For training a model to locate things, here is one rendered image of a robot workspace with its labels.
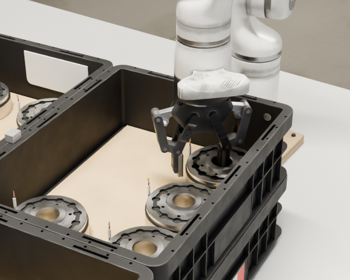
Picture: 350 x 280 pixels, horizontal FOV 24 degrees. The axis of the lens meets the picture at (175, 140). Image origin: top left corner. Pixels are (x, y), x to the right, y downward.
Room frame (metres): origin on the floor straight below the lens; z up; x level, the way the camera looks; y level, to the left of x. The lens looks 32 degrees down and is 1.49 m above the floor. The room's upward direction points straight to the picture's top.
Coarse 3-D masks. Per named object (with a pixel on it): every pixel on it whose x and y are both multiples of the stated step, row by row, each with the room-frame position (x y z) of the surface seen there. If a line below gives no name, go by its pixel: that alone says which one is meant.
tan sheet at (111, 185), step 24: (120, 144) 1.06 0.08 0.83; (144, 144) 1.06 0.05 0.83; (192, 144) 1.06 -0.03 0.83; (96, 168) 0.99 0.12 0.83; (120, 168) 0.99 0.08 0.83; (144, 168) 0.99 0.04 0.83; (168, 168) 0.99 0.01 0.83; (72, 192) 0.93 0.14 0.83; (96, 192) 0.93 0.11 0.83; (120, 192) 0.93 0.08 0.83; (144, 192) 0.93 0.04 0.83; (96, 216) 0.88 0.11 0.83; (120, 216) 0.88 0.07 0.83; (144, 216) 0.88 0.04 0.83
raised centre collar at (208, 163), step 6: (210, 156) 0.97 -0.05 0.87; (216, 156) 0.97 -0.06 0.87; (234, 156) 0.97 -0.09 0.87; (204, 162) 0.96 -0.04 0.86; (210, 162) 0.95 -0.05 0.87; (234, 162) 0.95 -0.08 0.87; (210, 168) 0.94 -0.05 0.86; (216, 168) 0.94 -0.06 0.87; (222, 168) 0.94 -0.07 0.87; (228, 168) 0.94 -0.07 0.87
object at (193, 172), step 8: (200, 152) 0.99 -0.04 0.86; (208, 152) 0.99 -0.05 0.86; (232, 152) 0.99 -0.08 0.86; (240, 152) 0.99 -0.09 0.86; (192, 160) 0.97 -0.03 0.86; (200, 160) 0.97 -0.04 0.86; (192, 168) 0.95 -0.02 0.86; (200, 168) 0.95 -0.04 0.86; (192, 176) 0.93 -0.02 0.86; (200, 176) 0.93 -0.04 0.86; (208, 176) 0.93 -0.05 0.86; (216, 176) 0.93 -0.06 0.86; (224, 176) 0.93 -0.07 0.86; (208, 184) 0.91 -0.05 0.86; (216, 184) 0.91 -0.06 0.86
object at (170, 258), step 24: (144, 72) 1.11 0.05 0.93; (240, 96) 1.03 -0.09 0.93; (48, 120) 0.97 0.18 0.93; (288, 120) 0.97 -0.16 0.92; (24, 144) 0.91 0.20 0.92; (264, 144) 0.90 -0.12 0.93; (240, 168) 0.84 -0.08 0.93; (216, 192) 0.79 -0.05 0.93; (24, 216) 0.75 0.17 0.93; (192, 216) 0.75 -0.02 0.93; (216, 216) 0.77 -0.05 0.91; (96, 240) 0.70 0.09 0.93; (192, 240) 0.72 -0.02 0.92; (144, 264) 0.66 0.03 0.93; (168, 264) 0.67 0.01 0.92
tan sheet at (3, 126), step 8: (16, 96) 1.22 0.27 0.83; (24, 96) 1.22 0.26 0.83; (16, 104) 1.19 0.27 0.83; (24, 104) 1.19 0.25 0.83; (16, 112) 1.16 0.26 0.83; (0, 120) 1.14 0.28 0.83; (8, 120) 1.14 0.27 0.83; (0, 128) 1.11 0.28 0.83; (8, 128) 1.11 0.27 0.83; (16, 128) 1.11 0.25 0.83; (0, 136) 1.09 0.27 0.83
